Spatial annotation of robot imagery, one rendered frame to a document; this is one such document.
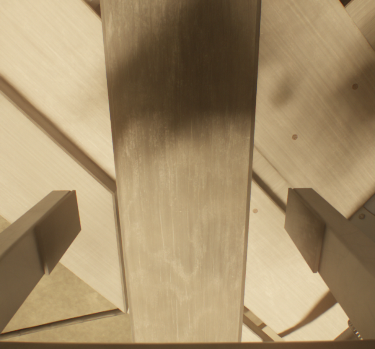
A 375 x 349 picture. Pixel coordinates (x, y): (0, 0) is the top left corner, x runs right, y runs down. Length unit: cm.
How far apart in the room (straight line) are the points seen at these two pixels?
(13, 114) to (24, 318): 49
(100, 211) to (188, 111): 16
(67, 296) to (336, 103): 56
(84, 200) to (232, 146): 17
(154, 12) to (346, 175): 26
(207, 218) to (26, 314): 54
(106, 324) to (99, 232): 36
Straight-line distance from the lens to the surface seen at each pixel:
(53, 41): 31
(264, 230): 34
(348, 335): 39
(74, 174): 30
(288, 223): 17
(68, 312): 66
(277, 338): 67
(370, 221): 35
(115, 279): 35
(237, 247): 24
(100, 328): 67
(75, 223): 17
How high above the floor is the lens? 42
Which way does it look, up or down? 73 degrees down
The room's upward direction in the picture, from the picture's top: 179 degrees counter-clockwise
